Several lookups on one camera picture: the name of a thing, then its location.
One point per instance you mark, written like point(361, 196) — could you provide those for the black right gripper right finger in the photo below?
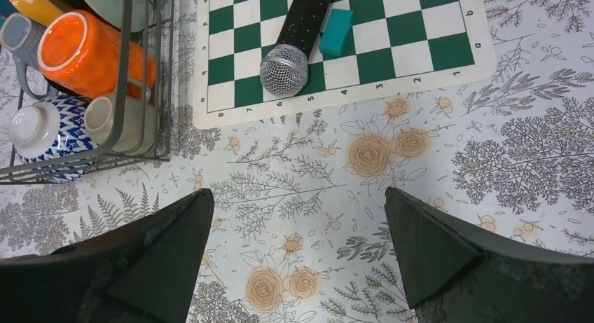
point(454, 271)

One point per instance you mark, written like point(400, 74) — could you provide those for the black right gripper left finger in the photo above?
point(144, 271)

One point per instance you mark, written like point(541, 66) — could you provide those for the mint green flower plate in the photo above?
point(112, 12)

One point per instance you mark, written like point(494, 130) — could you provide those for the yellow polka dot plate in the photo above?
point(42, 11)

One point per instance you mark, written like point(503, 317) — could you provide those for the small beige ceramic cup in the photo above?
point(139, 123)

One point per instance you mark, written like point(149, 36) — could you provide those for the blue white patterned bowl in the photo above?
point(51, 128)

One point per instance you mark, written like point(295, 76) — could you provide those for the orange ceramic mug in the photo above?
point(81, 53)

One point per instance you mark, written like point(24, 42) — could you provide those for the green white chessboard mat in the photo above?
point(393, 47)

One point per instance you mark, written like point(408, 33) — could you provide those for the black glitter microphone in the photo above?
point(284, 70)

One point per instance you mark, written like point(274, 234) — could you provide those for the grey blue ceramic mug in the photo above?
point(21, 36)

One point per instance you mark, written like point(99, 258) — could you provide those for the teal rectangular block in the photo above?
point(335, 32)

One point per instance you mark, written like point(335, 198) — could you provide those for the grey wire dish rack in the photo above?
point(140, 71)

